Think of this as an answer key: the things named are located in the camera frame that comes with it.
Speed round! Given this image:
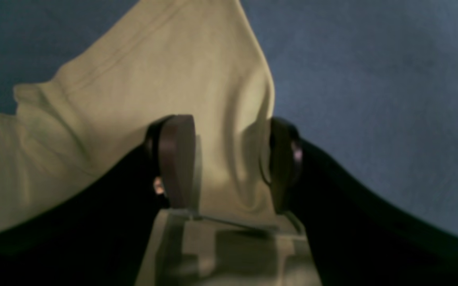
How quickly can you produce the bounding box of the sage green T-shirt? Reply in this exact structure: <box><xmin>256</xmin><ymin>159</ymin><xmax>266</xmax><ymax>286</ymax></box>
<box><xmin>0</xmin><ymin>0</ymin><xmax>322</xmax><ymax>286</ymax></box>

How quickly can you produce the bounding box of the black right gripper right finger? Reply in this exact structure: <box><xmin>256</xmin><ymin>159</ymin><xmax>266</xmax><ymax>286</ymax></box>
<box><xmin>262</xmin><ymin>117</ymin><xmax>458</xmax><ymax>286</ymax></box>

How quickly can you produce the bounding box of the blue table cloth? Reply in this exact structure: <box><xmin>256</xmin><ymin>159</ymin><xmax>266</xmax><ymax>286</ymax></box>
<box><xmin>0</xmin><ymin>0</ymin><xmax>458</xmax><ymax>235</ymax></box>

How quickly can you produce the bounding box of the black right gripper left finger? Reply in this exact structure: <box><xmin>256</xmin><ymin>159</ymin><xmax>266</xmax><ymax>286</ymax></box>
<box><xmin>0</xmin><ymin>114</ymin><xmax>196</xmax><ymax>286</ymax></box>

